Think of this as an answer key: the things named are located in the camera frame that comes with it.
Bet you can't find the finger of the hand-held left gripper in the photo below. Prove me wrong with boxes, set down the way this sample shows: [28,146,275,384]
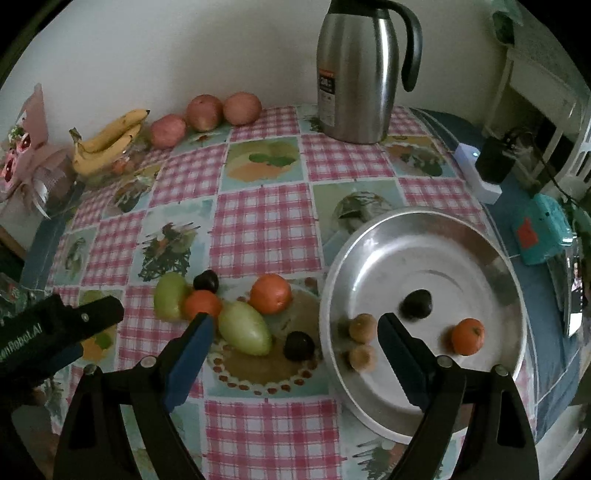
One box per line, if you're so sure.
[41,345,86,377]
[69,296,125,342]

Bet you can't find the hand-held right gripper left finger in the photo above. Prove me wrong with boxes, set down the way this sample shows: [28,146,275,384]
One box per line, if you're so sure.
[53,312,215,480]

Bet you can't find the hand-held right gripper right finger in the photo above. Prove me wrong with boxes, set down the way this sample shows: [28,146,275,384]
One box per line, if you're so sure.
[378,313,541,480]

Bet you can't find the brown kiwi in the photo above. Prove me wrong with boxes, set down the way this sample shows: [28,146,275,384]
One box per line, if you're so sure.
[348,313,377,343]
[348,344,377,372]

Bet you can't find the dark plum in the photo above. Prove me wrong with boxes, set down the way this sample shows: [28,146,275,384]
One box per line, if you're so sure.
[283,331,317,362]
[192,270,219,294]
[400,289,433,320]

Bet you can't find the orange tangerine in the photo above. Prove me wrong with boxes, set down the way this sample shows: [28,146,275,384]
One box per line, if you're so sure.
[250,274,293,315]
[184,291,223,324]
[451,318,486,356]

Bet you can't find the green mango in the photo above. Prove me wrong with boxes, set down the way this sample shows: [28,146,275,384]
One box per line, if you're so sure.
[154,271,191,322]
[218,300,273,356]

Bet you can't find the round metal plate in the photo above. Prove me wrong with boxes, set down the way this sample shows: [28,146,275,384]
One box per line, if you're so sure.
[320,208,528,445]

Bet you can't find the checkered printed tablecloth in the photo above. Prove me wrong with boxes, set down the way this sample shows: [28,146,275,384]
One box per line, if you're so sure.
[37,104,536,480]

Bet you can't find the clear glass bowl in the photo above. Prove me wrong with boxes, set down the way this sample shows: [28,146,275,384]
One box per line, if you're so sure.
[83,138,151,188]

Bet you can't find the pink gift wrapping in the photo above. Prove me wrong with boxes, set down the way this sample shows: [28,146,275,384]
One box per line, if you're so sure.
[0,83,77,220]

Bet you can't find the yellow banana bunch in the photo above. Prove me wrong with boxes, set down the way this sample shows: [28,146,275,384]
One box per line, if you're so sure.
[69,109,151,176]

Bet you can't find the smartphone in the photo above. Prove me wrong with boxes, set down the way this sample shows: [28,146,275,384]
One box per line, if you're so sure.
[561,254,589,337]

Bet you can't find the teal box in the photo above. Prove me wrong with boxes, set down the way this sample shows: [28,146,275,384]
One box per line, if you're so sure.
[510,193,575,265]

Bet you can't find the red apple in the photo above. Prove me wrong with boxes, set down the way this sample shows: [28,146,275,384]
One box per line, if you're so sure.
[223,92,262,126]
[187,94,224,132]
[149,114,188,149]

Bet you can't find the white power strip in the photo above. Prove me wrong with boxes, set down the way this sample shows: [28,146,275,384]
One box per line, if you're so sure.
[454,143,502,204]

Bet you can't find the black power adapter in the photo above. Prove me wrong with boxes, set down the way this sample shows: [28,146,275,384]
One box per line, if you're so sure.
[475,136,515,183]

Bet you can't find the stainless steel thermos jug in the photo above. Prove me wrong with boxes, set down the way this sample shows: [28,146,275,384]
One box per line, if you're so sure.
[317,0,423,145]

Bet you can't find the white shelf rack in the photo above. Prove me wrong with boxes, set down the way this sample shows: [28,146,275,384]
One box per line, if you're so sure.
[482,28,591,185]

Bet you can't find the green plant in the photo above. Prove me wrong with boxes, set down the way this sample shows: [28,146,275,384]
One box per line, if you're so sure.
[489,0,522,47]

